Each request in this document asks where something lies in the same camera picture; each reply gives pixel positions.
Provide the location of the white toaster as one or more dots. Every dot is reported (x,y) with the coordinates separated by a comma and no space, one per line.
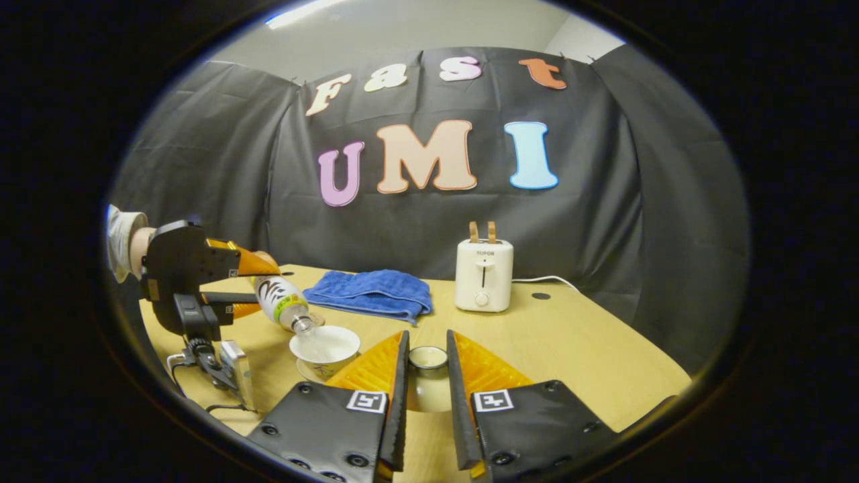
(483,278)

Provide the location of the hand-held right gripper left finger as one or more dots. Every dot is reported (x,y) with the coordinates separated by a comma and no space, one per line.
(397,416)

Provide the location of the blue towel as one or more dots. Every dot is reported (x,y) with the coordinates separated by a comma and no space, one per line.
(369,292)

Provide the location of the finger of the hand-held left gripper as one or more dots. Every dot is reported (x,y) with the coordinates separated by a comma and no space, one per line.
(251,265)
(241,302)

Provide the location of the clear plastic water bottle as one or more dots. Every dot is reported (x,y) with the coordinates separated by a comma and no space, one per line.
(280,298)

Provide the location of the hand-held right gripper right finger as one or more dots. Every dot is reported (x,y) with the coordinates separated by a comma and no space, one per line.
(460,416)

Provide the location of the cream teacup lid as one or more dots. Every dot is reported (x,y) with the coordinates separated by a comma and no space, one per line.
(428,389)

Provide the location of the cream teacup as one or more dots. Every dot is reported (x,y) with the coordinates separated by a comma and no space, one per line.
(325,345)

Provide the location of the bread slice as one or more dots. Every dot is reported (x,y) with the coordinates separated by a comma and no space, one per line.
(474,233)
(492,233)

